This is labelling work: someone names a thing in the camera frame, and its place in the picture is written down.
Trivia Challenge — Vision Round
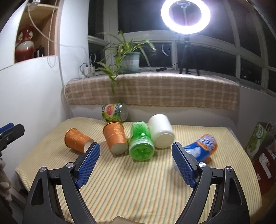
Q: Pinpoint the wooden wall shelf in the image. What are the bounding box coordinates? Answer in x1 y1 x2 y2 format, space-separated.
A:
15 1 60 59

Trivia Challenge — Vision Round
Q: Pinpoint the black tripod stand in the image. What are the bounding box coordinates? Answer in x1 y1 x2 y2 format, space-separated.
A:
179 35 200 76

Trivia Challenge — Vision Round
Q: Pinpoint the blue orange plastic bottle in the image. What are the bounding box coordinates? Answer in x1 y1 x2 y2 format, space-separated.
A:
183 134 218 163

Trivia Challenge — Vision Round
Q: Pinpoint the green grapefruit drink can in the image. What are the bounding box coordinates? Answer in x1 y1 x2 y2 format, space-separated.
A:
101 103 128 122

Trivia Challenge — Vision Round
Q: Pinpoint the orange paper cup gold rim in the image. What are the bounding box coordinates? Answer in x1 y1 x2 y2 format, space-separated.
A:
64 128 94 154

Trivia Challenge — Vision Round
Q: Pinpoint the white power strip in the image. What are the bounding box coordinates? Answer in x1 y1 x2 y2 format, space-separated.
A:
79 63 95 78

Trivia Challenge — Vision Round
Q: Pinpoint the spider plant in pot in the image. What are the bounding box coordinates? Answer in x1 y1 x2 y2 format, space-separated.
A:
96 30 156 92

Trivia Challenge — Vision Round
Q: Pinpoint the plaid beige sill cloth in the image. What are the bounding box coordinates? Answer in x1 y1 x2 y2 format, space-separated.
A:
65 72 240 111

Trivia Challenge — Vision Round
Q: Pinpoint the white plastic cup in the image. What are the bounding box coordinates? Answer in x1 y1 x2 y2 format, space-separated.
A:
148 114 175 149

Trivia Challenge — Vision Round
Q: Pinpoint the red cardboard box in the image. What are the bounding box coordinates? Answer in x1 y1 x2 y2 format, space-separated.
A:
253 148 275 195

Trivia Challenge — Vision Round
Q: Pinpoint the white ring light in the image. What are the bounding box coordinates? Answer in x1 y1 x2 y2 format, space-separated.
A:
161 1 211 35

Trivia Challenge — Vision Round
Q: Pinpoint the green plastic jar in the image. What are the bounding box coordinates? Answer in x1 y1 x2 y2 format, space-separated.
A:
129 121 155 161

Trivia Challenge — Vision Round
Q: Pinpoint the white hanging cord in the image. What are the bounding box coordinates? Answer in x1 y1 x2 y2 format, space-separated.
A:
27 0 91 121

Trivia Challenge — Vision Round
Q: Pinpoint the green cardboard box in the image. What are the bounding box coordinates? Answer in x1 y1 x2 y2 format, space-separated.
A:
245 122 275 161

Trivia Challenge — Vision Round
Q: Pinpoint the red white ceramic vase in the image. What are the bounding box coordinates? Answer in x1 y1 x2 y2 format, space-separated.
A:
14 25 35 63

